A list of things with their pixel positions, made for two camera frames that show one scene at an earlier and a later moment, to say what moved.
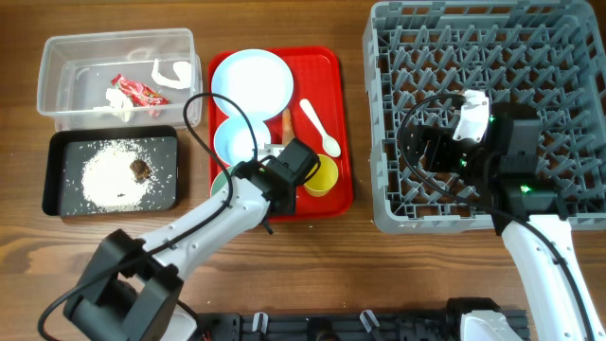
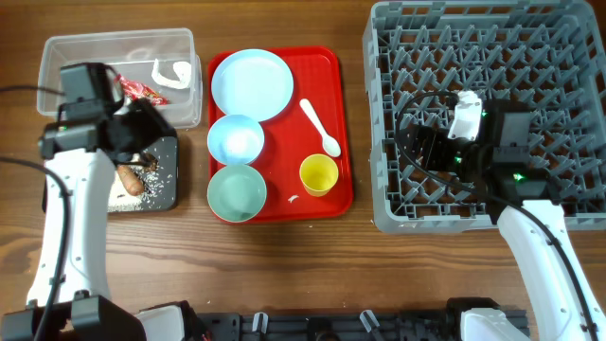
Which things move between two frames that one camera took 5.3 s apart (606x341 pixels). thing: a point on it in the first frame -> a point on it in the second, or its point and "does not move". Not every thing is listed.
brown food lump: x=140 y=169 -> x=151 y=163
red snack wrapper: x=139 y=94 does not move
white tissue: x=183 y=70 does not move
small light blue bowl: x=234 y=140 does not move
